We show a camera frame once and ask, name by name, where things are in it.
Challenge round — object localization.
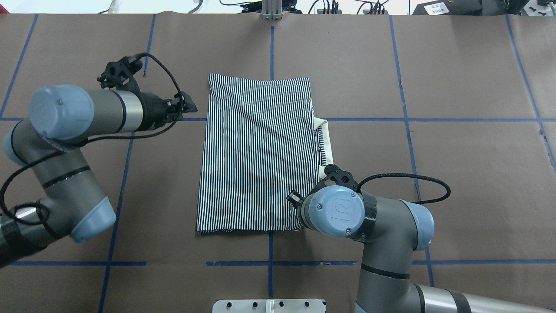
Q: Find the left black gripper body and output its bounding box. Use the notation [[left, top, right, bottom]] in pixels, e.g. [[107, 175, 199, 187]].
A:
[[141, 93, 183, 131]]

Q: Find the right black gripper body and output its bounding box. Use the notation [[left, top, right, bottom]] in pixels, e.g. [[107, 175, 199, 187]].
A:
[[287, 190, 305, 209]]

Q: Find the striped polo shirt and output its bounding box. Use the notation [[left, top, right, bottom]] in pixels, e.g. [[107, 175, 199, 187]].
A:
[[196, 73, 333, 233]]

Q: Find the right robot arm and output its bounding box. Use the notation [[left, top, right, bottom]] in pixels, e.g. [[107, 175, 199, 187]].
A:
[[287, 186, 551, 313]]

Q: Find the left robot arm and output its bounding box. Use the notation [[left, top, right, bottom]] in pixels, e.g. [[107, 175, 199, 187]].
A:
[[1, 85, 197, 267]]

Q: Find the black box with label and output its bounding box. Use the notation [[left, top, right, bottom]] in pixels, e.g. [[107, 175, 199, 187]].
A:
[[411, 0, 483, 16]]

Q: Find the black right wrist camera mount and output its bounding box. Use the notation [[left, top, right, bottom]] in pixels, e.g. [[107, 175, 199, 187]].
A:
[[312, 164, 360, 193]]

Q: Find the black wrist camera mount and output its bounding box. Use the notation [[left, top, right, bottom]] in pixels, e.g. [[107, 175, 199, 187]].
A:
[[96, 54, 143, 90], [312, 164, 360, 193]]

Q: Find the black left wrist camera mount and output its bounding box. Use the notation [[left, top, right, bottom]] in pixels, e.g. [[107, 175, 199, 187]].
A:
[[96, 54, 143, 90]]

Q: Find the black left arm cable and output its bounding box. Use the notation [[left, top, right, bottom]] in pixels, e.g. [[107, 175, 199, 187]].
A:
[[0, 53, 184, 226]]

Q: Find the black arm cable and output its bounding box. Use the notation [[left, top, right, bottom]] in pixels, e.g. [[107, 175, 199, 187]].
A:
[[0, 53, 184, 226], [358, 173, 451, 205]]

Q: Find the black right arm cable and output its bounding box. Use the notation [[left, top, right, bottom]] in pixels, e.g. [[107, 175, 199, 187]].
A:
[[358, 173, 451, 205]]

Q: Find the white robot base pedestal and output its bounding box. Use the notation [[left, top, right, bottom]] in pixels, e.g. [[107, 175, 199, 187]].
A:
[[212, 298, 327, 313]]

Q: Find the aluminium frame post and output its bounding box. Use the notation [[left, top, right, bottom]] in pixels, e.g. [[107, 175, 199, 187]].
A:
[[261, 0, 283, 20]]

